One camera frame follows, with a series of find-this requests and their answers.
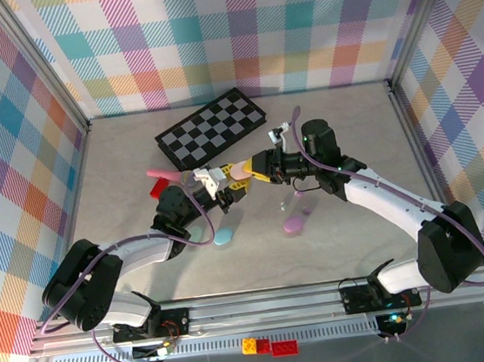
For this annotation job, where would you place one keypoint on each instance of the small purple earbud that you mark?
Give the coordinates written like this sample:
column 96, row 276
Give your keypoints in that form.
column 299, row 193

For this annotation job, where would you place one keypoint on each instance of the aluminium frame side rail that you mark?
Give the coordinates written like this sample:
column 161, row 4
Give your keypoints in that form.
column 76, row 208
column 419, row 143

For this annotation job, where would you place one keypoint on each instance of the red plastic building brick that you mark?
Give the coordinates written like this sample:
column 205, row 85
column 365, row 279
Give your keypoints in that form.
column 157, row 187

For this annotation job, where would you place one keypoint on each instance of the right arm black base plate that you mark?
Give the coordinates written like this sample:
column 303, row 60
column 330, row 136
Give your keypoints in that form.
column 356, row 299

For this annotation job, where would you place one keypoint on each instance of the yellow building brick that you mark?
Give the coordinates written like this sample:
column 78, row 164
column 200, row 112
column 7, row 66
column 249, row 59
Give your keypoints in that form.
column 248, row 346

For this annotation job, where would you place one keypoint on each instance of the pink toy microphone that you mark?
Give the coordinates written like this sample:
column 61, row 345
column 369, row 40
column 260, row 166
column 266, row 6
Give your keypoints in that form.
column 162, row 174

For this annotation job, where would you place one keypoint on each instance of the dark red building brick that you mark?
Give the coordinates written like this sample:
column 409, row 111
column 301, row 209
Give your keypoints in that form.
column 264, row 346

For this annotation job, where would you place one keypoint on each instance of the aluminium mounting rail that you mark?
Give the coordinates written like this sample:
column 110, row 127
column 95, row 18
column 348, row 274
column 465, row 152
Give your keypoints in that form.
column 261, row 307

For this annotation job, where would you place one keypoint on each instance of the small pale earbud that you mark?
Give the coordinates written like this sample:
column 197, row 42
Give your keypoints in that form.
column 283, row 206

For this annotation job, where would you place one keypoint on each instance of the aluminium frame corner post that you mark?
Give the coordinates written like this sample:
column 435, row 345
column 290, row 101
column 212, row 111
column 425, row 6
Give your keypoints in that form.
column 47, row 63
column 420, row 16

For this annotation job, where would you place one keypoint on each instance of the long red building brick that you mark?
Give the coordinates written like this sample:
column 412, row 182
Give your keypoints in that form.
column 285, row 348

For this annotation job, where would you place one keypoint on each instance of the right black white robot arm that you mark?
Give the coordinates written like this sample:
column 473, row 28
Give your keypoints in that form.
column 384, row 200

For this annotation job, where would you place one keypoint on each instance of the pink earbud charging case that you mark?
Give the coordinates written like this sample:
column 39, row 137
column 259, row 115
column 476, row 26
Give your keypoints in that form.
column 237, row 172

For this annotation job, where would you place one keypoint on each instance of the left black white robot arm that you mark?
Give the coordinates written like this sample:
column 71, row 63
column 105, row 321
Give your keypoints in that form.
column 145, row 251

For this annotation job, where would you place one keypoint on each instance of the black grey folding chessboard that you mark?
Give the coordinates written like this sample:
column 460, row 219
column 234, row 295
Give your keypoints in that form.
column 212, row 127

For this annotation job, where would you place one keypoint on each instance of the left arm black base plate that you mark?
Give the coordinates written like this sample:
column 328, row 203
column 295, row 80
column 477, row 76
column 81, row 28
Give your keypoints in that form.
column 174, row 317

